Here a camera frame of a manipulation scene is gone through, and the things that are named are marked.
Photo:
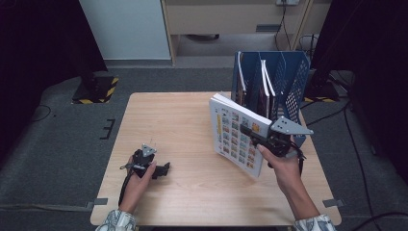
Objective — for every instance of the black striped stand base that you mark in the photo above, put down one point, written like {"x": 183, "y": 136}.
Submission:
{"x": 93, "y": 88}
{"x": 320, "y": 88}

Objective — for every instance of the dark purple magazine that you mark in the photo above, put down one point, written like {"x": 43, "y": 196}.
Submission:
{"x": 241, "y": 73}

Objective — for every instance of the white cabinet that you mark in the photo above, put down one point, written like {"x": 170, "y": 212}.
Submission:
{"x": 125, "y": 29}

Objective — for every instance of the blue file rack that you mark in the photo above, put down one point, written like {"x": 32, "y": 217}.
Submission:
{"x": 288, "y": 61}

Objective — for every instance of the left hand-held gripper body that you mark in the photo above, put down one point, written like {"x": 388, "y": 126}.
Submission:
{"x": 144, "y": 162}

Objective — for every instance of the light wooden desk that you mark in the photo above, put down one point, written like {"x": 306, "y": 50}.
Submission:
{"x": 224, "y": 19}

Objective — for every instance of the person's right hand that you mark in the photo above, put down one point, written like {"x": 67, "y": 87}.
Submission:
{"x": 287, "y": 173}

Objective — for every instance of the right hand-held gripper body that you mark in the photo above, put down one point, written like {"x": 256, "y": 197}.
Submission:
{"x": 288, "y": 126}

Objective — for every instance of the person's left hand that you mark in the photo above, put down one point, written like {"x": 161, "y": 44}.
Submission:
{"x": 134, "y": 192}

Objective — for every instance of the black curtain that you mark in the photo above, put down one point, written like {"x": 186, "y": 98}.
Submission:
{"x": 32, "y": 48}
{"x": 378, "y": 48}

